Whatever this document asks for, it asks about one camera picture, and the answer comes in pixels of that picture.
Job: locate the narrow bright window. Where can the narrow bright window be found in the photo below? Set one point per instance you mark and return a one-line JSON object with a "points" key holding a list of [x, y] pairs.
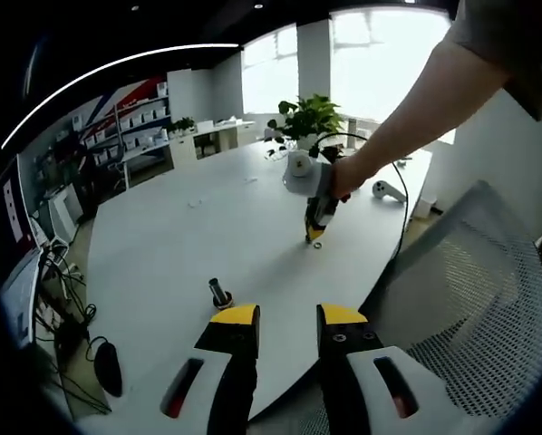
{"points": [[271, 74]]}

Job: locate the person's right hand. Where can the person's right hand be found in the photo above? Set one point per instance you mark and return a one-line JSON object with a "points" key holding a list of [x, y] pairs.
{"points": [[350, 174]]}

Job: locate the curved ceiling light strip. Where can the curved ceiling light strip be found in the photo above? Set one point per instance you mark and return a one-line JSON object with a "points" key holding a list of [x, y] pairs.
{"points": [[94, 70]]}

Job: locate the small white cabinet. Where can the small white cabinet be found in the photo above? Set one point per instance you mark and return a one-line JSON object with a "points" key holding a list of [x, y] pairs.
{"points": [[64, 208]]}

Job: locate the white handheld controller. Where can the white handheld controller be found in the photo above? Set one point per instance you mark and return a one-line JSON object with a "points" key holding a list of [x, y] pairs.
{"points": [[386, 190]]}

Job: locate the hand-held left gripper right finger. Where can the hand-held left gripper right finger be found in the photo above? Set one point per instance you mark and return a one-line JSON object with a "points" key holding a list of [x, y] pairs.
{"points": [[348, 337]]}

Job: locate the small green desk plants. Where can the small green desk plants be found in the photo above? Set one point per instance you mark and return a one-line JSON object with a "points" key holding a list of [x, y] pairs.
{"points": [[182, 124]]}

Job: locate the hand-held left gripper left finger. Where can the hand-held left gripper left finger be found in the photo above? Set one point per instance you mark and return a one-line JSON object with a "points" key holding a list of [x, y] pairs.
{"points": [[230, 335]]}

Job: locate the small white box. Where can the small white box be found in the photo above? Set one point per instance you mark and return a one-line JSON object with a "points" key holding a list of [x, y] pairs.
{"points": [[427, 205]]}

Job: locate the white office table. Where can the white office table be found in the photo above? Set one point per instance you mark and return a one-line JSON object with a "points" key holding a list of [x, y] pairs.
{"points": [[144, 156]]}

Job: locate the shelving with white bins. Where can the shelving with white bins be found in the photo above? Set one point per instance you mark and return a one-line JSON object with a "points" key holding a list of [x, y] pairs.
{"points": [[121, 131]]}

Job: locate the open silver laptop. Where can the open silver laptop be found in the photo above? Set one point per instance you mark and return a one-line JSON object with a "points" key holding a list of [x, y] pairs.
{"points": [[19, 294]]}

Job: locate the wide bright window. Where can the wide bright window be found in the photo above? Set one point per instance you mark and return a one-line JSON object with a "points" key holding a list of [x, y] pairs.
{"points": [[389, 59]]}

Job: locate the black oval object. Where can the black oval object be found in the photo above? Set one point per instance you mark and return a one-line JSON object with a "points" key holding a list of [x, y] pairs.
{"points": [[109, 369]]}

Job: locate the potted green plant white pot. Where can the potted green plant white pot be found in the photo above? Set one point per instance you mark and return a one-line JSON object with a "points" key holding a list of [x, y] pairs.
{"points": [[312, 118]]}

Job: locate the thick metal threaded stud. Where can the thick metal threaded stud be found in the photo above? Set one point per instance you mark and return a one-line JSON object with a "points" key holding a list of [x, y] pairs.
{"points": [[216, 286]]}

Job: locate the person's grey shirt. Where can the person's grey shirt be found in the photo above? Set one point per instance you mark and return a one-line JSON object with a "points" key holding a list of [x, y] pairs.
{"points": [[502, 27]]}

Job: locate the white cabinet row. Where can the white cabinet row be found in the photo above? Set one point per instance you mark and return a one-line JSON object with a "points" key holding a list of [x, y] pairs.
{"points": [[212, 138]]}

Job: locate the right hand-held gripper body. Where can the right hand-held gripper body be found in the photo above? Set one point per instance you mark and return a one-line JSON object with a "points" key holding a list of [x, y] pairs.
{"points": [[305, 176]]}

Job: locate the grey mesh office chair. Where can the grey mesh office chair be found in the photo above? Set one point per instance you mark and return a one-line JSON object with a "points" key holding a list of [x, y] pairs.
{"points": [[479, 294]]}

